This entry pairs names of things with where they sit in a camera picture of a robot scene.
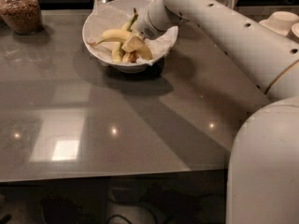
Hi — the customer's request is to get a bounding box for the spotted banana bunch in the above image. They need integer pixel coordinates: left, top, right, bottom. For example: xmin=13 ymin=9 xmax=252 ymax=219
xmin=111 ymin=8 xmax=138 ymax=63

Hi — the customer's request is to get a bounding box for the glass jar of grains left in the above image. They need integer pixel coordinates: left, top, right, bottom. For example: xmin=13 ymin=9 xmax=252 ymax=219
xmin=0 ymin=0 xmax=43 ymax=35

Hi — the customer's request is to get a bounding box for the stack of paper bowls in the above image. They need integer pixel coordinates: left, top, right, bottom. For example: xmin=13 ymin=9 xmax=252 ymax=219
xmin=260 ymin=11 xmax=299 ymax=36

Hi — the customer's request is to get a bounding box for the white paper liner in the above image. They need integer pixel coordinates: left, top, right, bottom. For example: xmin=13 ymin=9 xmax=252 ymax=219
xmin=83 ymin=0 xmax=178 ymax=67

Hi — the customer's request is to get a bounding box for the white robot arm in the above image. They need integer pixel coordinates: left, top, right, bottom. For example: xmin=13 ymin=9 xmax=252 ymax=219
xmin=135 ymin=0 xmax=299 ymax=224

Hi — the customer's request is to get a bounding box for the yellow banana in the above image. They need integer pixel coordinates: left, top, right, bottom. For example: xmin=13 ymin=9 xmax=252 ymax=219
xmin=95 ymin=29 xmax=153 ymax=61

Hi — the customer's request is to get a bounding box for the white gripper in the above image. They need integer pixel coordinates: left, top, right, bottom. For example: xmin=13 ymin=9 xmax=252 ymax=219
xmin=121 ymin=7 xmax=163 ymax=52

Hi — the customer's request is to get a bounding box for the white bowl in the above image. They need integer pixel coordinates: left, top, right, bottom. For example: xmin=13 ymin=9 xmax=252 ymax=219
xmin=81 ymin=0 xmax=179 ymax=75

